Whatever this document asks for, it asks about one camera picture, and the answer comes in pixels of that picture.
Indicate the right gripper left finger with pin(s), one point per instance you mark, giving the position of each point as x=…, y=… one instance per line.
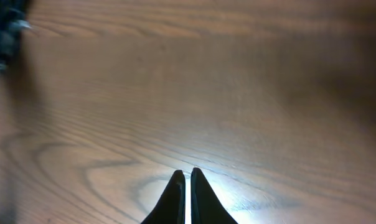
x=170, y=208

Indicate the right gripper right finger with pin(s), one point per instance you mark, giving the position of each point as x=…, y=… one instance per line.
x=205, y=206

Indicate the navy folded t-shirt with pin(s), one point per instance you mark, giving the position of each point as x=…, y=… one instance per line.
x=12, y=23

